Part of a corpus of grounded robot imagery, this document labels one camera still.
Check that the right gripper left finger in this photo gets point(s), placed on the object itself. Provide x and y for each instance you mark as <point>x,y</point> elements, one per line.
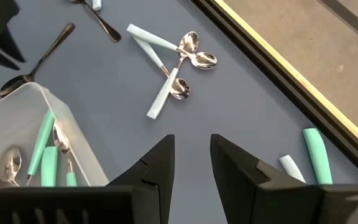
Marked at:
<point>148,193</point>

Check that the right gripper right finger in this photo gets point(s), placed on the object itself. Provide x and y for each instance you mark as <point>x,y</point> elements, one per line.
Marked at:
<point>244,193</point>

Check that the black metal spoon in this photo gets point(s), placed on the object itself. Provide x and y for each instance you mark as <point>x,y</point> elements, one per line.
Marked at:
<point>110,32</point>
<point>12,85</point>

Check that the clear plastic bin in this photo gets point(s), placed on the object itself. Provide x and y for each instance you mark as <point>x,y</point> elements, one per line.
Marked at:
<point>17,112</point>

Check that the blue-grey table mat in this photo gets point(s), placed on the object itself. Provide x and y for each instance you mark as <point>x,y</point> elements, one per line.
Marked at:
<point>228,102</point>

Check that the black aluminium table frame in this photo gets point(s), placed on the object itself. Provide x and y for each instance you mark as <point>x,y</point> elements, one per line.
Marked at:
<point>291,85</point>

